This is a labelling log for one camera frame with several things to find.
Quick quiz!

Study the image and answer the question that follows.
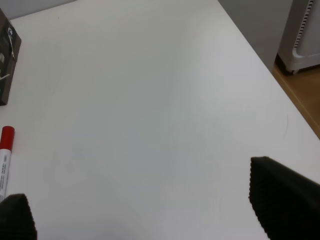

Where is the red cap marker pen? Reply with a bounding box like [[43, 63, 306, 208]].
[[0, 126, 15, 202]]

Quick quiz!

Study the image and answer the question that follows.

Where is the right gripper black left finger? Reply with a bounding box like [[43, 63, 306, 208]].
[[0, 193, 38, 240]]

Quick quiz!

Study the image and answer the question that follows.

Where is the dark brown box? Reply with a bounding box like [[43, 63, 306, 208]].
[[0, 9, 22, 106]]

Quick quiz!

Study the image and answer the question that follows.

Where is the white appliance on floor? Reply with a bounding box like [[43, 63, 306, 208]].
[[277, 0, 320, 74]]

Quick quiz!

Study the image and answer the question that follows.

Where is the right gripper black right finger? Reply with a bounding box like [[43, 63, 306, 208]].
[[248, 156, 320, 240]]

